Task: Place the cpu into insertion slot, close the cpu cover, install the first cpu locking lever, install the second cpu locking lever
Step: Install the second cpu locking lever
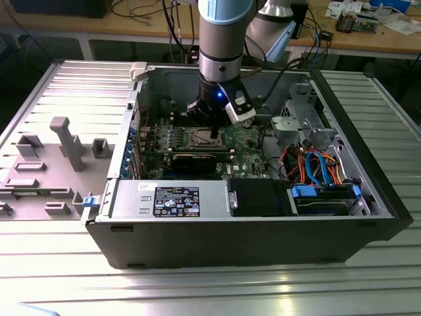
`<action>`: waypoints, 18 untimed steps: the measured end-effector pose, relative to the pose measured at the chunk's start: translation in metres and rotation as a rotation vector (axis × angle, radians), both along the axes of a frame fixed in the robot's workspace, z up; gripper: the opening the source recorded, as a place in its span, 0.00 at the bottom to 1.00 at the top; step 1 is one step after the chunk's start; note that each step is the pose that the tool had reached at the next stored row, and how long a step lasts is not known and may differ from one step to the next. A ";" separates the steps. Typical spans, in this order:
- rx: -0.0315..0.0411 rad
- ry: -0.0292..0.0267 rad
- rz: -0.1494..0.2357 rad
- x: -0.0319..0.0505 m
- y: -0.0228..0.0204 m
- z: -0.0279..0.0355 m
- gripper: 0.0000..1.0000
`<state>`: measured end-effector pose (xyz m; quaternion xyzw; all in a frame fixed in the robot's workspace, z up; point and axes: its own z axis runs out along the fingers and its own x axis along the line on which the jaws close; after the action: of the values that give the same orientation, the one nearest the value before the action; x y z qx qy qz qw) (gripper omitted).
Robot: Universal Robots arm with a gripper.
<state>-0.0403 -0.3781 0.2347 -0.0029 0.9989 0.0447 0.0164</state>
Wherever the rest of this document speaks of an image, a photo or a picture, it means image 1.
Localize metal socket cover frame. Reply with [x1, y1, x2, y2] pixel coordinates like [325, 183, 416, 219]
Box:
[187, 127, 226, 147]

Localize CPU socket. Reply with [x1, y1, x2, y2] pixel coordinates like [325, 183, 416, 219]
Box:
[186, 126, 228, 149]

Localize black graphics card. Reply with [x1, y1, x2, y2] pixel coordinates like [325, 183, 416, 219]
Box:
[170, 151, 218, 176]

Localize green motherboard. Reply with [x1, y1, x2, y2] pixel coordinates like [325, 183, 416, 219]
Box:
[136, 115, 276, 181]

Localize metal disk bay cage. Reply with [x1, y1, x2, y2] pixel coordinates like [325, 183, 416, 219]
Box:
[270, 82, 345, 152]

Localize pale plastic corner clip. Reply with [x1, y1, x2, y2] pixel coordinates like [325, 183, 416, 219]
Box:
[129, 61, 149, 83]

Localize silver power supply unit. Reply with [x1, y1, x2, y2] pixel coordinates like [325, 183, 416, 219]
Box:
[110, 180, 231, 221]

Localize black open PC case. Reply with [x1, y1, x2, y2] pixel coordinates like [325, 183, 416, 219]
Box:
[80, 62, 414, 271]

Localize black upright desktop box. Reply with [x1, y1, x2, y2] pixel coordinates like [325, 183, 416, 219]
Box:
[291, 0, 310, 40]

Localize hard disk in blue carrier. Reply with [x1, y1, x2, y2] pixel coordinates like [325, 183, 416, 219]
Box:
[286, 184, 364, 217]

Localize wooden workbench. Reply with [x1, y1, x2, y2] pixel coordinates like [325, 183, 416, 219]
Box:
[0, 0, 421, 62]

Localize finned heat sink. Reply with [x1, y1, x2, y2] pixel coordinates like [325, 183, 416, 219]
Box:
[335, 11, 359, 34]

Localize grey parts rack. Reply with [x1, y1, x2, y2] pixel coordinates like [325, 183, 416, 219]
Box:
[0, 117, 116, 221]

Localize grey electronics part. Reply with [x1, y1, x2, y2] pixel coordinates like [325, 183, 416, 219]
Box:
[357, 11, 379, 34]

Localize black box on bench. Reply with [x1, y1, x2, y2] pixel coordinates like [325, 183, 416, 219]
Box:
[9, 0, 114, 19]

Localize blue box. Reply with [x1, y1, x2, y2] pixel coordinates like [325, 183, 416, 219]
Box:
[368, 0, 412, 11]

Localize white papers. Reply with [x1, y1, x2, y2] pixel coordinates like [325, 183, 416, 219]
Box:
[384, 18, 421, 36]

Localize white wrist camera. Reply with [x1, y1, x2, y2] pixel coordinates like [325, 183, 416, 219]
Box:
[218, 82, 258, 125]

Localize black camera cable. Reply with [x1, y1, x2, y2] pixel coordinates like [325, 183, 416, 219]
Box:
[241, 57, 305, 109]

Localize blue data wire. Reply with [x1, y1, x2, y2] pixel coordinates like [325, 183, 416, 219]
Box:
[305, 151, 334, 188]

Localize blue hanging cable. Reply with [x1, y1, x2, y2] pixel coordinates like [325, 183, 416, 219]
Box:
[314, 26, 325, 63]

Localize orange wire bundle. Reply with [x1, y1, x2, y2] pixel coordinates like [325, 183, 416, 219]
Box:
[282, 146, 346, 185]

